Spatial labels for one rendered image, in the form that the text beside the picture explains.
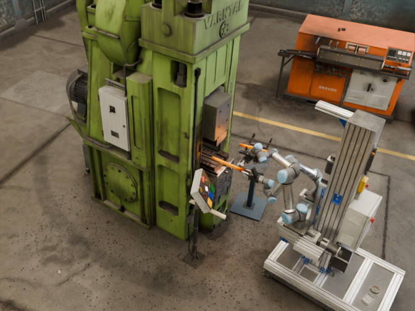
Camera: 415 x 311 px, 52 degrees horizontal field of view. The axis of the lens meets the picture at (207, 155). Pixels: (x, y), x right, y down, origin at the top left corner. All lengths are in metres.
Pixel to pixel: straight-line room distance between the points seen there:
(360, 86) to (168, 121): 4.23
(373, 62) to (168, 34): 4.32
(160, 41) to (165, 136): 1.06
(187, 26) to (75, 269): 2.88
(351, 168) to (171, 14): 1.99
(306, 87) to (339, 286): 4.04
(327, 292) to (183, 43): 2.82
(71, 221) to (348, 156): 3.32
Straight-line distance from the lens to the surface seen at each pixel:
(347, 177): 3.97
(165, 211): 4.99
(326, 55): 7.35
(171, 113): 4.18
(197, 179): 4.12
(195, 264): 4.90
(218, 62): 4.17
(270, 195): 4.43
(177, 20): 3.61
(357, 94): 7.74
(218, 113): 4.15
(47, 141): 6.82
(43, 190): 5.98
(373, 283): 4.96
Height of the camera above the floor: 3.92
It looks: 38 degrees down
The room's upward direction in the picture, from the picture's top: 4 degrees clockwise
